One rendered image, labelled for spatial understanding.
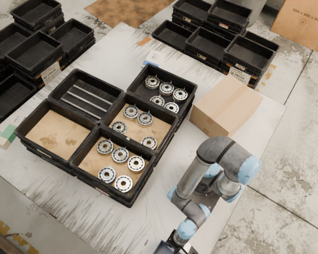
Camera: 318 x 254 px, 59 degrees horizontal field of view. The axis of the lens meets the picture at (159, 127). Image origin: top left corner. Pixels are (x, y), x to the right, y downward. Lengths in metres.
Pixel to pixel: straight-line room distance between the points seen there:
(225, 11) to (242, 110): 1.63
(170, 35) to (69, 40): 1.07
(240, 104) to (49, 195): 1.35
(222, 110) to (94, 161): 0.88
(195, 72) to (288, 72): 1.62
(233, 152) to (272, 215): 1.65
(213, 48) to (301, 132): 1.25
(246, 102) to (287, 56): 1.96
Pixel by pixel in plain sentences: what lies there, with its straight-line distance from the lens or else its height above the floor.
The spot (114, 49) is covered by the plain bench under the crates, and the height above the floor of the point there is 0.70.
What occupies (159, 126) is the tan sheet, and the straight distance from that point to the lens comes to 1.83.
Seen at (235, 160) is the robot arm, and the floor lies 1.44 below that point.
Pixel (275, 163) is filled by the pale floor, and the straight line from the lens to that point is 2.92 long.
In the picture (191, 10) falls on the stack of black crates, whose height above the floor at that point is 0.38.
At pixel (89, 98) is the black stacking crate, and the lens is 1.99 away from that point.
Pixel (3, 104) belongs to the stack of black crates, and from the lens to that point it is 2.87.
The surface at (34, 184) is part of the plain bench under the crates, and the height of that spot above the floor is 0.70.
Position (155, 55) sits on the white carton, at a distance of 2.29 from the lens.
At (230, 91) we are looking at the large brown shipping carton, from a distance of 2.01.
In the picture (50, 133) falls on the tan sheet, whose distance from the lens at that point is 1.88.
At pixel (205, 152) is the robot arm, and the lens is 1.16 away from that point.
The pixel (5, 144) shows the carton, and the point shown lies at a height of 0.74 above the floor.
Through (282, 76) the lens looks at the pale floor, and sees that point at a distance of 3.61.
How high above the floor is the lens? 2.40
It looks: 59 degrees down
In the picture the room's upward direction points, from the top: 7 degrees clockwise
